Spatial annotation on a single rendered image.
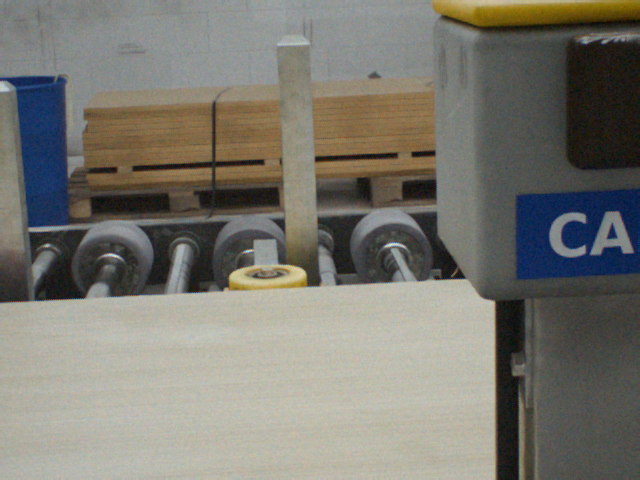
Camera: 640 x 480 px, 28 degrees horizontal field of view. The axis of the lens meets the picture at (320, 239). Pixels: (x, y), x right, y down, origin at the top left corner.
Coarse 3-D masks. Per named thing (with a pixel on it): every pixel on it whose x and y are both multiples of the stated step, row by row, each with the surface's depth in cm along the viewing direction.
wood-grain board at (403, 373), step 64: (0, 320) 123; (64, 320) 123; (128, 320) 122; (192, 320) 121; (256, 320) 120; (320, 320) 119; (384, 320) 118; (448, 320) 118; (0, 384) 105; (64, 384) 104; (128, 384) 104; (192, 384) 103; (256, 384) 102; (320, 384) 102; (384, 384) 101; (448, 384) 101; (0, 448) 91; (64, 448) 91; (128, 448) 90; (192, 448) 90; (256, 448) 89; (320, 448) 89; (384, 448) 88; (448, 448) 88
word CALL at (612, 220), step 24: (576, 192) 30; (600, 192) 30; (624, 192) 30; (528, 216) 30; (552, 216) 30; (576, 216) 30; (600, 216) 30; (624, 216) 30; (528, 240) 30; (552, 240) 30; (576, 240) 30; (600, 240) 30; (624, 240) 30; (528, 264) 30; (552, 264) 30; (576, 264) 30; (600, 264) 30; (624, 264) 30
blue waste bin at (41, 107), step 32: (32, 96) 567; (64, 96) 588; (32, 128) 570; (64, 128) 588; (32, 160) 573; (64, 160) 591; (32, 192) 576; (64, 192) 593; (32, 224) 580; (64, 224) 595
